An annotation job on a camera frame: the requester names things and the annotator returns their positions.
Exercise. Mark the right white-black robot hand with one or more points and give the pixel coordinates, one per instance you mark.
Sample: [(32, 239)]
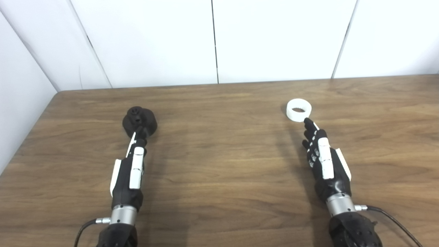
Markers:
[(325, 161)]

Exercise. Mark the left white-black robot hand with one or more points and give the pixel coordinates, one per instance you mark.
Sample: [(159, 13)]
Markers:
[(136, 171)]

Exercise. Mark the round black part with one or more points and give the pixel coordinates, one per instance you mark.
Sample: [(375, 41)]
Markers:
[(147, 120)]

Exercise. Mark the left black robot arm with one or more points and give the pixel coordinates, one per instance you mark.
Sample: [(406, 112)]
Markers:
[(118, 236)]

